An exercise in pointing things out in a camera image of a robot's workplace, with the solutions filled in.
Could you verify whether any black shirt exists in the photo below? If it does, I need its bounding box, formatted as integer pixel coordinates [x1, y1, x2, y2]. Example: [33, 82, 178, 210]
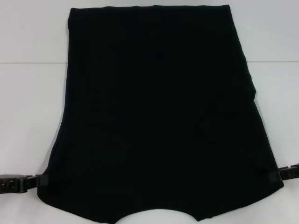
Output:
[38, 4, 285, 221]

